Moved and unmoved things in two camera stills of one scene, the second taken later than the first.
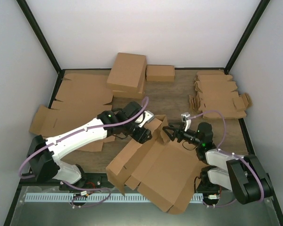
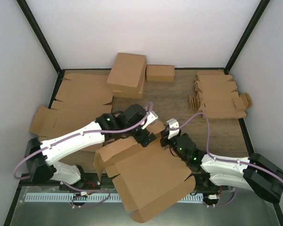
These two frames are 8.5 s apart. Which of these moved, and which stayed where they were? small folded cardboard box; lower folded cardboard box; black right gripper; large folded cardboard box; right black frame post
Moved: black right gripper
Stayed: right black frame post; lower folded cardboard box; small folded cardboard box; large folded cardboard box
